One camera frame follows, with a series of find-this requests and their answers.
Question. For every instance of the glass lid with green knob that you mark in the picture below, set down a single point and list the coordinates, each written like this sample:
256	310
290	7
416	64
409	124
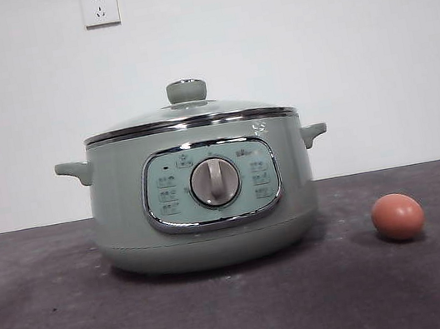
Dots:
186	90

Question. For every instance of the brown egg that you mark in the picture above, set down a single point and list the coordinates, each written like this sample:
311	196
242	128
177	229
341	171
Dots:
398	217

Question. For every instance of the green electric cooking pot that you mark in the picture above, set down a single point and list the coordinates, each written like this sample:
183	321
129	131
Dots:
127	214

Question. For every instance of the white wall socket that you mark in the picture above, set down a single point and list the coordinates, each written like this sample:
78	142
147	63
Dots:
100	7

